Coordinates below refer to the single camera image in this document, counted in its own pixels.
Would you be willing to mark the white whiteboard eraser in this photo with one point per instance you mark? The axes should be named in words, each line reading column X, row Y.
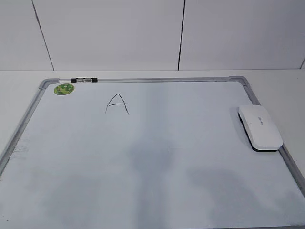
column 261, row 130

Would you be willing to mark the black board hanger clip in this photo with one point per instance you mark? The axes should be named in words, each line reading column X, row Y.
column 84, row 80

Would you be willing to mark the round green magnet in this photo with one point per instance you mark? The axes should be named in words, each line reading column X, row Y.
column 64, row 89

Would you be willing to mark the white framed whiteboard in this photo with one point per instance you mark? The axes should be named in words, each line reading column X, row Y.
column 145, row 154

